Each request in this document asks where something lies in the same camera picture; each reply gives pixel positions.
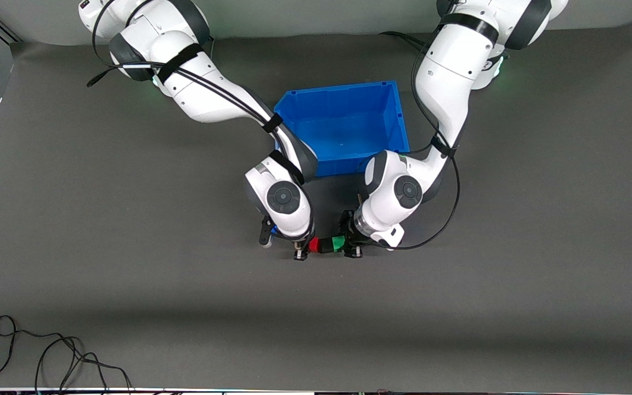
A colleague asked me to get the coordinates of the dark grey table mat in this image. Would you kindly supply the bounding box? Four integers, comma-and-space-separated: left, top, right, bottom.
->
0, 21, 632, 391

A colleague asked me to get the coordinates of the blue plastic storage bin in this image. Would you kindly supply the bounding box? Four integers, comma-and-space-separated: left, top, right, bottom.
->
275, 81, 411, 177

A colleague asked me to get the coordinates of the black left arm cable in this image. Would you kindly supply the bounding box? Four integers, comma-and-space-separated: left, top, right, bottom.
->
355, 0, 461, 251

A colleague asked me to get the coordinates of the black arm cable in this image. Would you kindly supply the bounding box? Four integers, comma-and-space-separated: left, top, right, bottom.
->
86, 0, 317, 242
355, 0, 461, 251

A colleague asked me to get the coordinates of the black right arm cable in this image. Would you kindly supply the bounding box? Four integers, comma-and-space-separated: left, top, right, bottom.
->
86, 0, 317, 242

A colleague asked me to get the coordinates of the black base cable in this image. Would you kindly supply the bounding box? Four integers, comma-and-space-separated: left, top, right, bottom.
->
378, 31, 425, 48

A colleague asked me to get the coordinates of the thin black loose cable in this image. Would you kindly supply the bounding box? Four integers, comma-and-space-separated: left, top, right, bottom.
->
0, 314, 133, 393

